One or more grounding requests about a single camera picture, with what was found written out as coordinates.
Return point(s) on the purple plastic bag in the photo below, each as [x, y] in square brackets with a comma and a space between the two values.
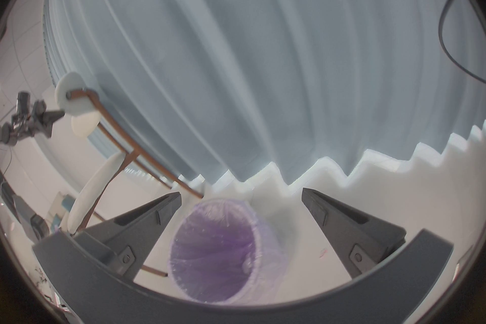
[275, 258]

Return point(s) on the white trash bin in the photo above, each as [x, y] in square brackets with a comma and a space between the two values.
[259, 235]

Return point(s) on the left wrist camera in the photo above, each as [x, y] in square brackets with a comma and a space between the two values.
[40, 106]

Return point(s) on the pale blue curtain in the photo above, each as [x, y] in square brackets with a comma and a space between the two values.
[246, 49]

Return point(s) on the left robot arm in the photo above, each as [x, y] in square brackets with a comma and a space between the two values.
[34, 220]

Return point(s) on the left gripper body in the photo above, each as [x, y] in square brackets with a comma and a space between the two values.
[43, 124]

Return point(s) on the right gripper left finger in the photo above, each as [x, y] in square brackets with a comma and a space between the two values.
[131, 235]

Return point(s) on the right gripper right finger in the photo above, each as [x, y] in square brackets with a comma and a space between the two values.
[349, 235]

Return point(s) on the white cushioned wooden chair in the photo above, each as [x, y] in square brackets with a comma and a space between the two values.
[78, 102]

